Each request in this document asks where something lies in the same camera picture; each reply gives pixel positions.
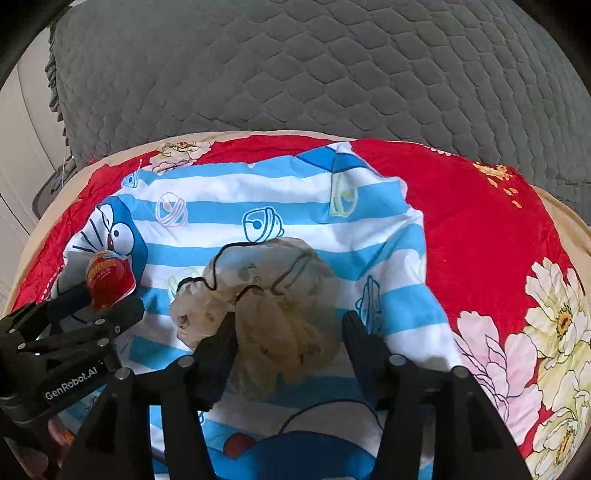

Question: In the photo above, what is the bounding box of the grey quilted pillow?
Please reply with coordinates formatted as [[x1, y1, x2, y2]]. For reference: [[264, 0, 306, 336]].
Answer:
[[44, 0, 591, 213]]

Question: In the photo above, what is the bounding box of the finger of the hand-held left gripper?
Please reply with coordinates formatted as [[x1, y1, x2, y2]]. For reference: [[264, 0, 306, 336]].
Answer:
[[0, 284, 93, 343], [16, 295, 146, 357]]

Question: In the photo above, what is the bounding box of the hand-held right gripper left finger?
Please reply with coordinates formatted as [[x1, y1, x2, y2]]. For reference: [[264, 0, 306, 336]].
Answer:
[[60, 311, 241, 480]]

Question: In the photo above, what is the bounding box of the blue striped cartoon cloth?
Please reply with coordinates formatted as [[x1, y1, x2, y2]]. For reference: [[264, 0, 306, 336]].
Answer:
[[51, 141, 462, 480]]

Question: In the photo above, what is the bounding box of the leopard print scarf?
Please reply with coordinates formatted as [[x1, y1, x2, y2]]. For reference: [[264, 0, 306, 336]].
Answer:
[[168, 236, 345, 401]]

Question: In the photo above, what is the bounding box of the grey mat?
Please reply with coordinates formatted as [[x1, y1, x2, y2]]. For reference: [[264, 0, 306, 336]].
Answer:
[[32, 157, 79, 217]]

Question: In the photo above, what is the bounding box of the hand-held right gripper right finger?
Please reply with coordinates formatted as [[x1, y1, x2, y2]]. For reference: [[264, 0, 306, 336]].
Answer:
[[342, 310, 529, 480]]

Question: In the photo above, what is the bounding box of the red jelly cup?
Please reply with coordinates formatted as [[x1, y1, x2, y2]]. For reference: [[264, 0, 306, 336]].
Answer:
[[85, 251, 137, 311]]

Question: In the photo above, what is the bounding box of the person's left hand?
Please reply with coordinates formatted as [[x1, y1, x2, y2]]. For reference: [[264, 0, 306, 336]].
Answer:
[[7, 418, 72, 480]]

